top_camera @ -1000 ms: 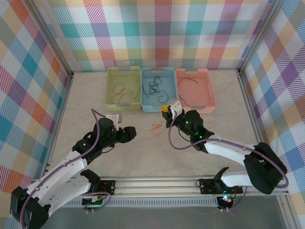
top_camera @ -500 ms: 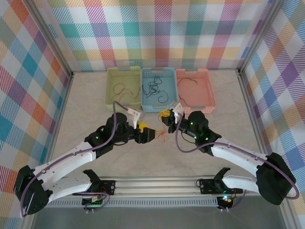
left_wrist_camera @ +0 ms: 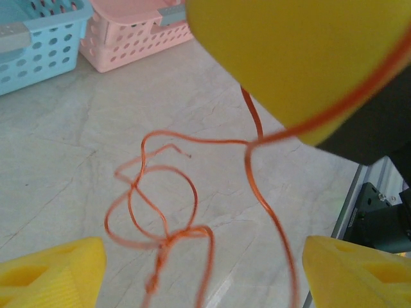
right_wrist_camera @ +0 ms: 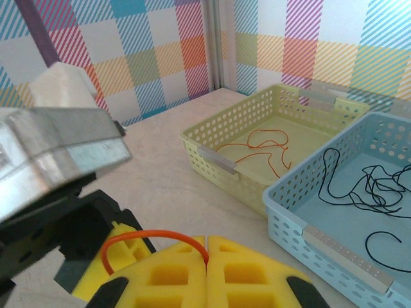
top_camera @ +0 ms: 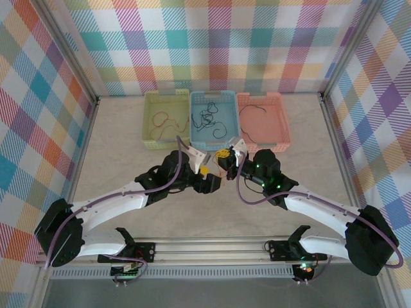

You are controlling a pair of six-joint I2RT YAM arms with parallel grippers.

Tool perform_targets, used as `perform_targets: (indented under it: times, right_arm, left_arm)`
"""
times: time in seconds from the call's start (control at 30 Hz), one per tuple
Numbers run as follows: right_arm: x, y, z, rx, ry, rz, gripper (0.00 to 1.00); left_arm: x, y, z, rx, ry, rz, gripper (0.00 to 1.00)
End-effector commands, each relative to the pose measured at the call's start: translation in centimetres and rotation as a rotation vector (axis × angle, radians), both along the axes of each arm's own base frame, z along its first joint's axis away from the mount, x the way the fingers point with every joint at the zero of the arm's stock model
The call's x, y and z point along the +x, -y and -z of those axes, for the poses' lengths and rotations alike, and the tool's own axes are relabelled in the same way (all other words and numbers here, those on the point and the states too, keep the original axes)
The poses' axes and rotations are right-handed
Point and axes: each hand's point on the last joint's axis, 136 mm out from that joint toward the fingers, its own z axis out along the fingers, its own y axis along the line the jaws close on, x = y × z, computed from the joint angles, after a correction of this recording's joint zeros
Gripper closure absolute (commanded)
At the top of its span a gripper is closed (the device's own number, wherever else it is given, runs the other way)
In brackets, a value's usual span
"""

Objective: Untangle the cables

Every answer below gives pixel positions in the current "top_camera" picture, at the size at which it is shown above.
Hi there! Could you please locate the thin black cable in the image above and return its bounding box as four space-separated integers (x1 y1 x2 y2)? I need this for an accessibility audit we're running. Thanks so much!
191 112 229 139
239 105 268 144

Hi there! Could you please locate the salmon pink plastic basket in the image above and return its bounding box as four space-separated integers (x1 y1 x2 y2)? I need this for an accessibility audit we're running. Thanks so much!
236 92 292 154

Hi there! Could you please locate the light blue plastic basket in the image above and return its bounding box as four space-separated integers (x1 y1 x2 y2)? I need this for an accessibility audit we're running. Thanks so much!
189 90 241 152

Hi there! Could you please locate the yellow-green plastic basket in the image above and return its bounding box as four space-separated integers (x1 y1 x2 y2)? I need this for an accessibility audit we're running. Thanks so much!
142 89 191 151

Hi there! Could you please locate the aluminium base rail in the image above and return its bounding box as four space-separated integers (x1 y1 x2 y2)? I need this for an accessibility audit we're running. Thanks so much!
33 236 391 268

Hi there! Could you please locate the aluminium right side rail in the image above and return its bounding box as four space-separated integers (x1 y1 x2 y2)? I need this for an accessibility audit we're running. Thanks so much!
319 94 369 225

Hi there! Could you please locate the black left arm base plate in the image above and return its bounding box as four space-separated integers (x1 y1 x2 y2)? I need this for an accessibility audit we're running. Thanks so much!
98 242 157 264

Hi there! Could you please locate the aluminium left side rail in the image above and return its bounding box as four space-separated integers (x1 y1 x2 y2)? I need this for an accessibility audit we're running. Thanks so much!
56 98 100 225

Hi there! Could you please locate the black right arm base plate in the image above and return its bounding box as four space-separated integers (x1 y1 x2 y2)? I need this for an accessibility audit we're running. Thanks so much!
268 239 328 261

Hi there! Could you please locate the grey slotted cable duct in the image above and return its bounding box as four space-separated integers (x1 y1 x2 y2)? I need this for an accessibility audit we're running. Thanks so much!
51 268 295 280

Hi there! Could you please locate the aluminium right corner post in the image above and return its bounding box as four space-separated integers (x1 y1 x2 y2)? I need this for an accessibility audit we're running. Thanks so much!
320 0 386 100

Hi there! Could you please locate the aluminium corner post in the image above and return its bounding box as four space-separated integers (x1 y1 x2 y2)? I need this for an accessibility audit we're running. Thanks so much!
320 0 386 100
40 0 100 103

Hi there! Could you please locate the aluminium left corner post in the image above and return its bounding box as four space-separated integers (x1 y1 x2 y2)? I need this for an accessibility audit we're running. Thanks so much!
40 0 100 103

